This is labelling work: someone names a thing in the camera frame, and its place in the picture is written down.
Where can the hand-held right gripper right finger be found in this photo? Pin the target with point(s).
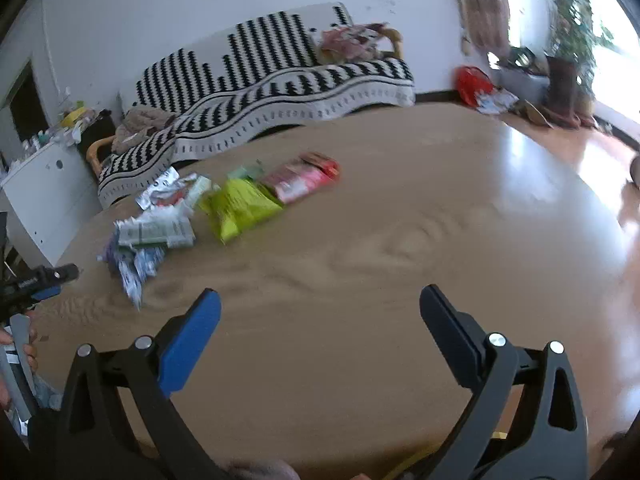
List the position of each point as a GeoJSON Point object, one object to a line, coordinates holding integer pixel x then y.
{"type": "Point", "coordinates": [447, 332]}

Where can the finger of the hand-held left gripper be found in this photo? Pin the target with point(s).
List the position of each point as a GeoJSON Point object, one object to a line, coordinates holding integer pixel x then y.
{"type": "Point", "coordinates": [45, 294]}
{"type": "Point", "coordinates": [55, 275]}

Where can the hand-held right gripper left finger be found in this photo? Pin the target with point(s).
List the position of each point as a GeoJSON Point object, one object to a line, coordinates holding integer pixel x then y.
{"type": "Point", "coordinates": [190, 345]}

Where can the blue white foil wrapper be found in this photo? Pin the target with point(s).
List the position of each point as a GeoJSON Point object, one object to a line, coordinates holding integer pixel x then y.
{"type": "Point", "coordinates": [132, 270]}

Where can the green white snack wrapper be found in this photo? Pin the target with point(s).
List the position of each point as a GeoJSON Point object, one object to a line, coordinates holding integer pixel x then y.
{"type": "Point", "coordinates": [155, 230]}

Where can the person's left hand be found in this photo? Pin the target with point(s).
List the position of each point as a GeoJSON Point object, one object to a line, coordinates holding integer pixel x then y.
{"type": "Point", "coordinates": [31, 357]}

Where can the white cabinet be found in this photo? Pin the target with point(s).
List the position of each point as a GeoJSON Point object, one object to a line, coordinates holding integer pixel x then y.
{"type": "Point", "coordinates": [45, 200]}

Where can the wooden sofa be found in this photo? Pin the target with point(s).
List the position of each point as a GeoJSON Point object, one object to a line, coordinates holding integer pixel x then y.
{"type": "Point", "coordinates": [97, 144]}

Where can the yellow green snack wrapper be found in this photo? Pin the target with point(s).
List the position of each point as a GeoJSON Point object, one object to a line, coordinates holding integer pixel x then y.
{"type": "Point", "coordinates": [240, 210]}

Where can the black bag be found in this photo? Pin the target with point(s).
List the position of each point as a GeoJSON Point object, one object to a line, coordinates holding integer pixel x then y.
{"type": "Point", "coordinates": [97, 130]}

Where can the white red snack wrapper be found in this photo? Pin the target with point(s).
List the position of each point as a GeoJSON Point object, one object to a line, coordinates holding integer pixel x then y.
{"type": "Point", "coordinates": [192, 190]}

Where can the yellow plastic container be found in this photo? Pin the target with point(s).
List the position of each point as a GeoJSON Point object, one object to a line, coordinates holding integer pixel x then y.
{"type": "Point", "coordinates": [72, 119]}

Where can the beige crumpled cloth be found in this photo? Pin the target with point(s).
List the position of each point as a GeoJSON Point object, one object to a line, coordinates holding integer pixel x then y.
{"type": "Point", "coordinates": [142, 122]}

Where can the small green wrapper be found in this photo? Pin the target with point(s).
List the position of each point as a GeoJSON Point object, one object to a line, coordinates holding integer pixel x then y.
{"type": "Point", "coordinates": [245, 172]}

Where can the scattered white papers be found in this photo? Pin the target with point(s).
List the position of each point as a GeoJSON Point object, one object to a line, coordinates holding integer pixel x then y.
{"type": "Point", "coordinates": [492, 102]}

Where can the brown cardboard piece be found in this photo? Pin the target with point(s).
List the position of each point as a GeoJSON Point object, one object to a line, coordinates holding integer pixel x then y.
{"type": "Point", "coordinates": [532, 112]}

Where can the red plastic bag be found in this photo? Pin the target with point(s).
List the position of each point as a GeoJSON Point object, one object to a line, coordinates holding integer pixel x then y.
{"type": "Point", "coordinates": [472, 85]}

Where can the black white patterned blanket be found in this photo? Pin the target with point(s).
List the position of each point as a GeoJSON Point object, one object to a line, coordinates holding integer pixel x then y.
{"type": "Point", "coordinates": [280, 90]}

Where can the potted green plant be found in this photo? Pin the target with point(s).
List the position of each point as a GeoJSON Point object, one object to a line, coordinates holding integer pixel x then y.
{"type": "Point", "coordinates": [565, 85]}

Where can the floral plastic bag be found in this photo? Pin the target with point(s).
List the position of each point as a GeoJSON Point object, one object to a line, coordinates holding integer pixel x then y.
{"type": "Point", "coordinates": [350, 42]}

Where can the checked curtain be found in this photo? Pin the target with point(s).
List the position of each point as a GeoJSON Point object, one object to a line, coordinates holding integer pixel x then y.
{"type": "Point", "coordinates": [482, 5]}

